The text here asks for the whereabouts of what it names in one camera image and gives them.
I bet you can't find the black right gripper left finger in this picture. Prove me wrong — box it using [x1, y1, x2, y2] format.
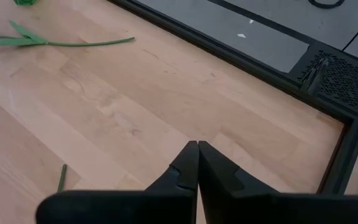
[35, 140, 200, 224]

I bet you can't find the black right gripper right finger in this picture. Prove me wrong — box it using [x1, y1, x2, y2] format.
[198, 140, 358, 224]

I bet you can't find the pink flower bunch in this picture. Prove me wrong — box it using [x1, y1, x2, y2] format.
[57, 164, 68, 193]

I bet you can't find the black perforated computer case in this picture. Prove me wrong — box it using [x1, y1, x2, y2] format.
[289, 42, 358, 118]

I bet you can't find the black metal table frame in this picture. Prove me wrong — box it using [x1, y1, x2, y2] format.
[107, 0, 358, 197]

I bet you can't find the coiled black cable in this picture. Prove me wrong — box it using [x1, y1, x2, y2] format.
[308, 0, 346, 9]

